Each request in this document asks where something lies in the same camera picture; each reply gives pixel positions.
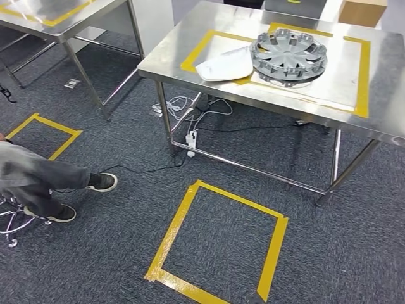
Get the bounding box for brown cardboard box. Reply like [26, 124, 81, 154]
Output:
[338, 0, 388, 28]

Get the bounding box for silver plastic hubcap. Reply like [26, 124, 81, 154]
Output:
[249, 28, 329, 88]

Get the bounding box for white table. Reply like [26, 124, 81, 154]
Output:
[318, 0, 405, 30]

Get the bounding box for stainless steel workbench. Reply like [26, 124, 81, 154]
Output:
[137, 0, 405, 207]
[0, 0, 146, 124]

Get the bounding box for chrome stool base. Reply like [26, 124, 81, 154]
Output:
[0, 193, 53, 248]

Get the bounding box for yellow tape table marking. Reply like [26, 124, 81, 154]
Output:
[180, 22, 370, 118]

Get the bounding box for grey laptop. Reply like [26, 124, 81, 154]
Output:
[264, 0, 327, 20]

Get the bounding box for white car mirror cover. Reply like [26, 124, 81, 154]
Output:
[195, 46, 255, 82]

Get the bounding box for yellow floor tape square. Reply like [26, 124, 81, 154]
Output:
[144, 179, 289, 304]
[5, 112, 84, 161]

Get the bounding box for white power strip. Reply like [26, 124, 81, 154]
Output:
[185, 130, 198, 158]

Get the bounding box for white cable bundle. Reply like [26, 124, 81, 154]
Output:
[152, 95, 233, 134]

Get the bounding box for person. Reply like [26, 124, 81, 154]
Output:
[0, 133, 92, 217]

